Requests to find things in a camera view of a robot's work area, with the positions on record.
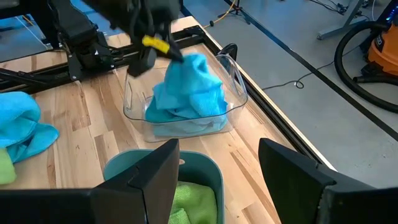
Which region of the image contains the teal plastic basket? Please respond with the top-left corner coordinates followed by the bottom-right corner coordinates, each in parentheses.
top-left (102, 148), bottom-right (225, 224)

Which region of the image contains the green microfiber towel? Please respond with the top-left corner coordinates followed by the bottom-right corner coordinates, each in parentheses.
top-left (172, 181), bottom-right (218, 224)
top-left (0, 148), bottom-right (17, 185)
top-left (167, 207), bottom-right (192, 224)

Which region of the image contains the black vacuum hose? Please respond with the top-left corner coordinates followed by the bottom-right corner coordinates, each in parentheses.
top-left (333, 20), bottom-right (398, 114)

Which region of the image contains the blue microfiber towel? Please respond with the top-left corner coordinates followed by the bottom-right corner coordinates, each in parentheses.
top-left (0, 91), bottom-right (60, 164)
top-left (151, 52), bottom-right (229, 121)
top-left (144, 96), bottom-right (229, 138)

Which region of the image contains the black tripod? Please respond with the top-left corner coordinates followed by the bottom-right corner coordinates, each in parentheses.
top-left (217, 0), bottom-right (251, 25)

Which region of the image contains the black aluminium table frame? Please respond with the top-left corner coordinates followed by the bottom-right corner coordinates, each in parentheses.
top-left (0, 24), bottom-right (338, 170)

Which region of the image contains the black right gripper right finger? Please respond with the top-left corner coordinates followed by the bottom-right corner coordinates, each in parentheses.
top-left (258, 138), bottom-right (398, 224)

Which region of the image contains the black table edge clamp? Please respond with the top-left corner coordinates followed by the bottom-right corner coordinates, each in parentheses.
top-left (217, 42), bottom-right (239, 65)

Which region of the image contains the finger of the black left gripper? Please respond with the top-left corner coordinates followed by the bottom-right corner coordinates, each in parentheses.
top-left (166, 40), bottom-right (185, 63)
top-left (126, 46), bottom-right (158, 78)

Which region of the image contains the clear plastic basket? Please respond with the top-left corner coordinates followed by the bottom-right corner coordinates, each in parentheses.
top-left (123, 53), bottom-right (249, 143)

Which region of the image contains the orange shop vacuum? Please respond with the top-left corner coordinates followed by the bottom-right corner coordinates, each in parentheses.
top-left (366, 17), bottom-right (398, 78)

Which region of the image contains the grey table leg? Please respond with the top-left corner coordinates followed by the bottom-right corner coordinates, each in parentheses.
top-left (316, 0), bottom-right (366, 41)

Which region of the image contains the thin black floor cable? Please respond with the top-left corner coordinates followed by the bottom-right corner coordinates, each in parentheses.
top-left (262, 43), bottom-right (363, 91)

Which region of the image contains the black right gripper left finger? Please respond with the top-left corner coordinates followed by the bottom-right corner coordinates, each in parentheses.
top-left (0, 138), bottom-right (181, 224)

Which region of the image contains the yellow extension cord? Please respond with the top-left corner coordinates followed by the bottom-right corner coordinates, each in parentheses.
top-left (203, 0), bottom-right (238, 29)

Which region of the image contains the yellow gripper tape band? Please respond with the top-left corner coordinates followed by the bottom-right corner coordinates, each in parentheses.
top-left (141, 34), bottom-right (172, 54)

